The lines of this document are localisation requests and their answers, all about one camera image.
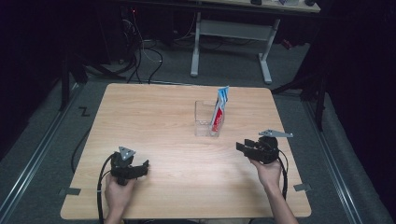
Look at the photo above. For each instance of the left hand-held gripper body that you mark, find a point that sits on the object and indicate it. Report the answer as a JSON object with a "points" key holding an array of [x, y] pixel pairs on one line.
{"points": [[123, 168]]}

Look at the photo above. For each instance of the desk with white legs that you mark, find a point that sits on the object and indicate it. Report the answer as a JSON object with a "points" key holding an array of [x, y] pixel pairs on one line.
{"points": [[233, 29]]}

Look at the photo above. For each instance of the red white toothpaste tube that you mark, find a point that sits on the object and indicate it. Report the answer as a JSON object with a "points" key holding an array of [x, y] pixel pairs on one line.
{"points": [[218, 119]]}

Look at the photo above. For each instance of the metal floor rail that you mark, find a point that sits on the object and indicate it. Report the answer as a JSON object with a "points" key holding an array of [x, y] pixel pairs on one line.
{"points": [[334, 165], [34, 161]]}

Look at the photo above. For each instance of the person's left hand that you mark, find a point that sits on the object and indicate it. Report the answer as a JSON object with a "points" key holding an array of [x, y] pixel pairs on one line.
{"points": [[116, 196]]}

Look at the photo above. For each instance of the black metal stand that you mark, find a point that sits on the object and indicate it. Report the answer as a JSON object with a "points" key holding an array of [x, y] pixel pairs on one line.
{"points": [[65, 81], [319, 96]]}

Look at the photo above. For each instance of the person's right hand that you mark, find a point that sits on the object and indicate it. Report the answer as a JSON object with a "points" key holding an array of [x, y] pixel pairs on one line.
{"points": [[269, 175]]}

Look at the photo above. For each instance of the grey tape piece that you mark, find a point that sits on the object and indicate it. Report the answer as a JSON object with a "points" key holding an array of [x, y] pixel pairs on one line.
{"points": [[302, 187], [70, 191]]}

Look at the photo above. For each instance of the clear plastic container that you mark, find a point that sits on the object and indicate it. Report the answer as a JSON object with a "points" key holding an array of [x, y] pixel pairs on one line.
{"points": [[204, 119]]}

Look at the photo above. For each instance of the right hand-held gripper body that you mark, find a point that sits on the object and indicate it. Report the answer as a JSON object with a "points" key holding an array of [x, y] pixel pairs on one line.
{"points": [[266, 149]]}

